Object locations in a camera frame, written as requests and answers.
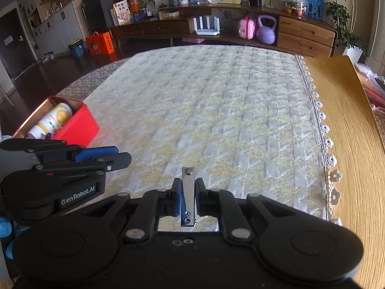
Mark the wooden tv cabinet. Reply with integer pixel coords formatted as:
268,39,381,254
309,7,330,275
109,3,337,58

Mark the wooden wall cabinet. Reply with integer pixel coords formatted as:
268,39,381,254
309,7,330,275
18,0,88,62

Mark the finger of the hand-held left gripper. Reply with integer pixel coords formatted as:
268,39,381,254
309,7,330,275
0,139,119,164
33,152,132,174

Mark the pink toy case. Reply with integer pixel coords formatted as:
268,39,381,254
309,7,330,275
238,15,257,40

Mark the black fridge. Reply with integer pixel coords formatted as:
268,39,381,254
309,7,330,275
81,0,121,35

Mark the tall potted plant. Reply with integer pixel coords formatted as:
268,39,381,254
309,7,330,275
317,0,366,64

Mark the standing air conditioner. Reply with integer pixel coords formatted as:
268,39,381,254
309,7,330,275
365,0,385,67

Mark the stack of plastic folders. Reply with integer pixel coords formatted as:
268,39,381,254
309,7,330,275
355,63,385,109

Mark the printed snack box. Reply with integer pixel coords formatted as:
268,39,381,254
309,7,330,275
113,0,133,26

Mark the blue picture box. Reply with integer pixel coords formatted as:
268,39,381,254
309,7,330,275
304,0,325,19

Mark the small green potted plant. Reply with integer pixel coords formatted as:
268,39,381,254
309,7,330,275
132,0,154,15

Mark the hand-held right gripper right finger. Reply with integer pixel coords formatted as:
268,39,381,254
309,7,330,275
195,178,301,243

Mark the blue bucket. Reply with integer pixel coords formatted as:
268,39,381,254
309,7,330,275
68,39,86,58

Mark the white router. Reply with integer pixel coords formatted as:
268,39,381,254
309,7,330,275
192,16,221,36

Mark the white and yellow bottle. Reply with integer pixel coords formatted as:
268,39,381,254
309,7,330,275
28,102,73,139

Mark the purple kettlebell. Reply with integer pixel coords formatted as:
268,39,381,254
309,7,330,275
256,14,277,44

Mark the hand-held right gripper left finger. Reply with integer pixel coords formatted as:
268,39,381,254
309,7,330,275
81,178,182,242

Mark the plastic bag of fruit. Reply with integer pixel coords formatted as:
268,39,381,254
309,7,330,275
281,0,306,17

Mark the red metal tin box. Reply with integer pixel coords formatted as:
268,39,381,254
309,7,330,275
13,96,100,148

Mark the blue cloth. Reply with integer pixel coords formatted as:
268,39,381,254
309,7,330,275
0,217,15,262

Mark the silver nail clipper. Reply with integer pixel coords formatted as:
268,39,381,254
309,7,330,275
180,166,197,227

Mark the quilted cream table mat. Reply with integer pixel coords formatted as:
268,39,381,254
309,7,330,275
81,45,342,226

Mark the orange gift box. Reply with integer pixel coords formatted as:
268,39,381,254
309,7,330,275
86,32,116,56

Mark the dark door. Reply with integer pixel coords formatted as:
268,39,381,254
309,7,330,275
0,7,35,80

